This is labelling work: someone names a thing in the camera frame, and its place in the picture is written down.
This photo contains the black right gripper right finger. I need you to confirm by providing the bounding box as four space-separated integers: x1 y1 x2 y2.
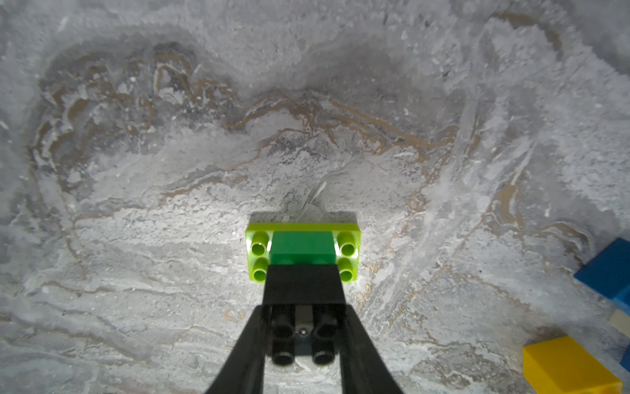
339 305 403 393

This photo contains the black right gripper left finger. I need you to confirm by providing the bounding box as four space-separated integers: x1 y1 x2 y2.
206 305 268 394

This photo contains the black square lego brick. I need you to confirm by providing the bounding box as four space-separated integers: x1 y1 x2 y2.
262 264 346 367

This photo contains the dark green square lego brick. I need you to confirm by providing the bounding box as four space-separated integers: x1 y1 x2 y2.
270 231 336 265

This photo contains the lime long base lego brick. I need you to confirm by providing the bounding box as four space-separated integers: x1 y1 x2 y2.
244 223 362 283

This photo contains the blue square lego brick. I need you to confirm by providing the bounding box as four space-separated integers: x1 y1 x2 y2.
574 238 630 315

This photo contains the yellow lego brick near arm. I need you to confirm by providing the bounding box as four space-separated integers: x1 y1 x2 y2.
523 337 623 394

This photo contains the cream small lego brick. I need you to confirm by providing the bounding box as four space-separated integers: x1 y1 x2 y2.
608 309 630 338

